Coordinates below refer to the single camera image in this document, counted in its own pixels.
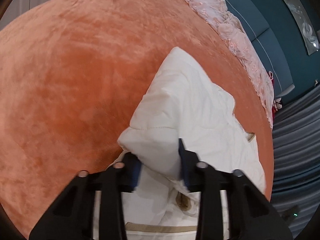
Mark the grey curtain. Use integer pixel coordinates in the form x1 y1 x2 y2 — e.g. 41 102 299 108
271 80 320 230

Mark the light grey pillow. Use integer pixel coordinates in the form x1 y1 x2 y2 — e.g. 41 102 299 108
276 84 296 98

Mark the silver floral wall picture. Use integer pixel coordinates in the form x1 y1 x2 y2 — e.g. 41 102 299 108
270 0 320 55

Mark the white padded jacket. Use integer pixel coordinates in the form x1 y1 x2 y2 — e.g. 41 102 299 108
92 46 267 240

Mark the red plush toy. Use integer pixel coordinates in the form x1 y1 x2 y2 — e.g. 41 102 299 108
268 71 283 120

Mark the black device with green light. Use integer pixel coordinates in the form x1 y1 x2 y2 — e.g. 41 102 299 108
279 205 302 223

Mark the orange plush blanket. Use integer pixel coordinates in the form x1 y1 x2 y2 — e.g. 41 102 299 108
0 0 275 240

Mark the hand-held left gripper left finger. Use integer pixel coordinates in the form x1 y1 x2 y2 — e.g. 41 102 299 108
29 152 142 240

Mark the pink lace bedspread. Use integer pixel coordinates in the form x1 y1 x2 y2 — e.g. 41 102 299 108
175 0 275 130

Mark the blue padded headboard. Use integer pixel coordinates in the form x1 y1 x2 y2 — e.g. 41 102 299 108
185 0 320 98

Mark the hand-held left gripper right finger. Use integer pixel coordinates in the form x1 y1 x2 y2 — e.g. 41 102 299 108
178 138 293 240

